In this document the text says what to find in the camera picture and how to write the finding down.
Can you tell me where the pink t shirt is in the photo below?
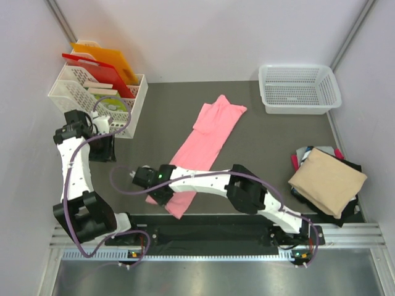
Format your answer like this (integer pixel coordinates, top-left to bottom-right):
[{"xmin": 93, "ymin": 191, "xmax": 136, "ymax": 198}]
[{"xmin": 145, "ymin": 94, "xmax": 248, "ymax": 220}]

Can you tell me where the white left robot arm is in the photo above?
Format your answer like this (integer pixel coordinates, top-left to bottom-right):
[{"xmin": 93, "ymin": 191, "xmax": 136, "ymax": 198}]
[{"xmin": 52, "ymin": 110, "xmax": 140, "ymax": 245}]

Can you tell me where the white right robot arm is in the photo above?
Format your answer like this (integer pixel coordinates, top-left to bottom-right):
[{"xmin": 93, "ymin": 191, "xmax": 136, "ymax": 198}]
[{"xmin": 133, "ymin": 164, "xmax": 311, "ymax": 244}]

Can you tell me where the green booklet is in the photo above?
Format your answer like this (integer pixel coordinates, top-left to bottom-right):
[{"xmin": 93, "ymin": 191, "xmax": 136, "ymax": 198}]
[{"xmin": 93, "ymin": 94, "xmax": 127, "ymax": 112}]

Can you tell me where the beige booklet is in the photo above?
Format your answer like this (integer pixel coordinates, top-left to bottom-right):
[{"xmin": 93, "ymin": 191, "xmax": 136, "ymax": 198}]
[{"xmin": 83, "ymin": 81, "xmax": 119, "ymax": 96}]

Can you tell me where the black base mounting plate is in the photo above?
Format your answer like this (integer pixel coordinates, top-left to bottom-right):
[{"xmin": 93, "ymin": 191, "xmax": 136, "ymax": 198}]
[{"xmin": 104, "ymin": 214, "xmax": 325, "ymax": 256}]

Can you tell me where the white file organizer rack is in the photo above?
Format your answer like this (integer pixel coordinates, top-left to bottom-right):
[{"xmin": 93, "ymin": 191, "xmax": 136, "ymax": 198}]
[{"xmin": 48, "ymin": 64, "xmax": 148, "ymax": 139}]

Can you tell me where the red plastic folder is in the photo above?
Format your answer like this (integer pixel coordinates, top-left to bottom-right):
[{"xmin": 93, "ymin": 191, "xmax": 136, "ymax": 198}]
[{"xmin": 62, "ymin": 53, "xmax": 135, "ymax": 99}]

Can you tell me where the orange plastic folder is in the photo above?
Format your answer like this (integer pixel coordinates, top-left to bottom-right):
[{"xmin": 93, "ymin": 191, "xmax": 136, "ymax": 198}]
[{"xmin": 71, "ymin": 43, "xmax": 139, "ymax": 85}]

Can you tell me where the white blue folded garment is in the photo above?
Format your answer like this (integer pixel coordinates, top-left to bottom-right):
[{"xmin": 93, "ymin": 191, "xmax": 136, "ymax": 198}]
[{"xmin": 296, "ymin": 146, "xmax": 335, "ymax": 165}]

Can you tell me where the white perforated plastic basket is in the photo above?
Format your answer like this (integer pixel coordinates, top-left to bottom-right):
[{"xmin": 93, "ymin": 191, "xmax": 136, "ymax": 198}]
[{"xmin": 258, "ymin": 65, "xmax": 342, "ymax": 115}]

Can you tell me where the beige folded t shirt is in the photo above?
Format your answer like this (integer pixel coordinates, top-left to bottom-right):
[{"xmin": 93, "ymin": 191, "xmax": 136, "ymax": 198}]
[{"xmin": 288, "ymin": 148, "xmax": 367, "ymax": 219}]

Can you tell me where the magenta folded garment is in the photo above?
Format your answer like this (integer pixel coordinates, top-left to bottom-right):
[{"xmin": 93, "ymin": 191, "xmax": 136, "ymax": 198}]
[{"xmin": 291, "ymin": 149, "xmax": 344, "ymax": 171}]

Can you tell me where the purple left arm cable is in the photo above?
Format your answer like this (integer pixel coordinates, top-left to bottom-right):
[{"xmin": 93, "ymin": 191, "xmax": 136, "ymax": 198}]
[{"xmin": 62, "ymin": 96, "xmax": 151, "ymax": 268}]

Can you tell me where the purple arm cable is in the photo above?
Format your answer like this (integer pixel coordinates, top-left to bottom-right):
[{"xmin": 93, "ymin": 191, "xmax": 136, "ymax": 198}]
[
  {"xmin": 62, "ymin": 96, "xmax": 151, "ymax": 268},
  {"xmin": 110, "ymin": 165, "xmax": 320, "ymax": 268}
]

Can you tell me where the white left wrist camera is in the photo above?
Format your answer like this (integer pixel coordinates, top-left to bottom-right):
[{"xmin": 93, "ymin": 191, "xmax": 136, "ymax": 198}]
[{"xmin": 90, "ymin": 111, "xmax": 112, "ymax": 135}]

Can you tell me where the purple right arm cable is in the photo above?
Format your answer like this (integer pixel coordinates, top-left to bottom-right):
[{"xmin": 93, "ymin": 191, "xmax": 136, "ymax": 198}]
[{"xmin": 110, "ymin": 165, "xmax": 320, "ymax": 268}]

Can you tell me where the aluminium frame rail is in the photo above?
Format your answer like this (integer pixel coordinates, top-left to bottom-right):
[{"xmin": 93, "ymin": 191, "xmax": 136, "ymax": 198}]
[{"xmin": 38, "ymin": 223, "xmax": 394, "ymax": 295}]

